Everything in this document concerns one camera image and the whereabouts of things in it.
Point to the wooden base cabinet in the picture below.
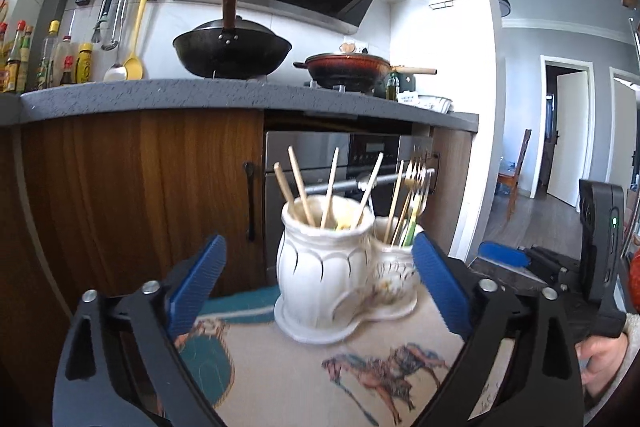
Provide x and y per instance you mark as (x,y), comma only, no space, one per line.
(125,182)

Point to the white door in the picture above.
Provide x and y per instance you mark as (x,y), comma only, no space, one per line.
(567,142)
(625,132)

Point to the white serving dish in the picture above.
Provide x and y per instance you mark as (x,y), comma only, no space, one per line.
(435,103)

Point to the yellow plastic spoon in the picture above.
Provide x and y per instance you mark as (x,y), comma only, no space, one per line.
(135,64)

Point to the printed teal beige tablecloth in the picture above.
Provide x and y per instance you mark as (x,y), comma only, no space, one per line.
(280,377)

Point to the white floral ceramic utensil holder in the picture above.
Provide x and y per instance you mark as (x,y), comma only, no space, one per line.
(320,277)

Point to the metal ladle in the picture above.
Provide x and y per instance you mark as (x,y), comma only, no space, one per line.
(115,72)

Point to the clear water jug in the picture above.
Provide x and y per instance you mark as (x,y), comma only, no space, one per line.
(505,179)

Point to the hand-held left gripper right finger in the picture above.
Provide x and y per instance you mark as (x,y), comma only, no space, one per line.
(440,287)

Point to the forks and utensils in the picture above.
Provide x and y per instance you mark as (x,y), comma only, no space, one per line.
(412,179)

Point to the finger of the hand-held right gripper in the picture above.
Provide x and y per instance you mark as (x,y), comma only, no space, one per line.
(500,253)

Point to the gas stove grate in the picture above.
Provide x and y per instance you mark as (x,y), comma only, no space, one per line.
(340,88)

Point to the silver fork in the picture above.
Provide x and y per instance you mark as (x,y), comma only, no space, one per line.
(425,194)

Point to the stainless steel built-in oven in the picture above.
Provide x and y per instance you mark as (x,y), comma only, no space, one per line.
(320,147)

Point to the grey stone countertop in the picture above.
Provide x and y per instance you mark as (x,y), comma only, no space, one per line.
(150,97)

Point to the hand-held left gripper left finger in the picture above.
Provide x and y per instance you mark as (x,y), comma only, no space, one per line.
(195,287)

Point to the small olive oil bottle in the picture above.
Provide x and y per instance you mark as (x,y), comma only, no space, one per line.
(393,89)

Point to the row of condiment bottles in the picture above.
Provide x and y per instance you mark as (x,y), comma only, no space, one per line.
(50,62)

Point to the person's right forearm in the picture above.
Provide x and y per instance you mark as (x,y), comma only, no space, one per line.
(631,332)

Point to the person's right hand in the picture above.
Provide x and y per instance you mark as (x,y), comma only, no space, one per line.
(597,359)

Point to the round ceiling lamp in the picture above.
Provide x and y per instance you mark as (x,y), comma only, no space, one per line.
(504,6)

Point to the wooden chopstick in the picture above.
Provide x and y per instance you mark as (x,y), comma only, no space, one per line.
(398,197)
(331,187)
(370,187)
(299,179)
(287,194)

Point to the wooden chair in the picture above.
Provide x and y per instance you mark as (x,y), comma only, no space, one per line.
(522,167)

